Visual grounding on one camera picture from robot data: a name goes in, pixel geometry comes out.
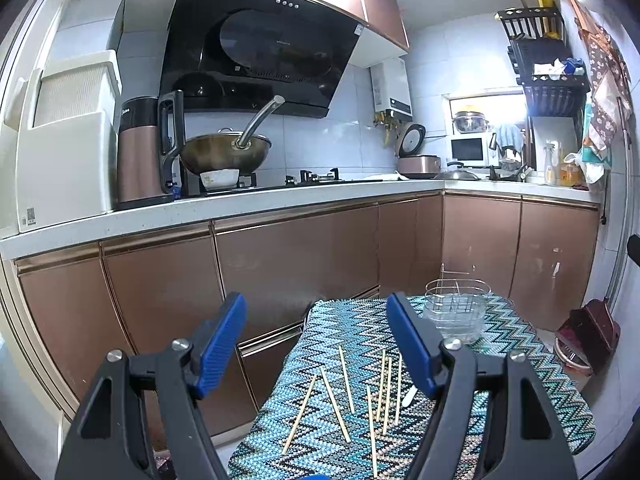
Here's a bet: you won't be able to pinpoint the white ceramic spoon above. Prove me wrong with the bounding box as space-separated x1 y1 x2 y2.
401 386 418 408

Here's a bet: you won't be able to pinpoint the lower kitchen cabinets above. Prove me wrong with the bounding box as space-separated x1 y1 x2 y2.
2 182 599 437

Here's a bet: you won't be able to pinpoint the dark red dustpan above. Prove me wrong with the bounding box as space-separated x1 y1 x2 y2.
555 299 620 374

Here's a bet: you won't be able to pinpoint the gas stove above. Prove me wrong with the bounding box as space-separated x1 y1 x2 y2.
174 167 382 198

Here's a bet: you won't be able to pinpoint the yellow oil bottle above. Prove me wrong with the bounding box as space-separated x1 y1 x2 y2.
559 153 585 188

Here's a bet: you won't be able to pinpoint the metal pot lid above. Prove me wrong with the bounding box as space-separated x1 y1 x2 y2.
434 160 480 181

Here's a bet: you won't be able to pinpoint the white ceramic bowl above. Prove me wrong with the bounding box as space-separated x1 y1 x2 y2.
200 169 240 192

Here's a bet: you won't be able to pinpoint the white appliance box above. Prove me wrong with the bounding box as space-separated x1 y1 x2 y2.
14 50 122 234

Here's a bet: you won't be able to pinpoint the white microwave oven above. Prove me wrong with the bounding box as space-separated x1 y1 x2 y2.
450 133 489 167

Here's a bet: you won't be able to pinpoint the rice cooker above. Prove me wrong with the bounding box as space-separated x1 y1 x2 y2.
396 122 442 179

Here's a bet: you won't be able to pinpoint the steel pot on microwave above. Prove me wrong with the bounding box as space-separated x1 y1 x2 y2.
452 110 489 134

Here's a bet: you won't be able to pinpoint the hanging patterned cloth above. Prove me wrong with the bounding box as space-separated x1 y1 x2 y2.
568 0 634 184

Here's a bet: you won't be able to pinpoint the white water heater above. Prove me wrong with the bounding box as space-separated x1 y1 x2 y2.
370 58 412 117

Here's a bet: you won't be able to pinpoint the black range hood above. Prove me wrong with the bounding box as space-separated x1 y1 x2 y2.
160 0 359 118

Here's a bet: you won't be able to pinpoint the wire utensil holder with cup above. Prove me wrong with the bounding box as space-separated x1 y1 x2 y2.
423 264 491 344

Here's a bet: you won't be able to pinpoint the metal wok with handle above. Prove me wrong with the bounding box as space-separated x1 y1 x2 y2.
180 96 285 176

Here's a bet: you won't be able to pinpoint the black wall dish rack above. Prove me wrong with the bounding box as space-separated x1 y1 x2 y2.
496 6 590 117

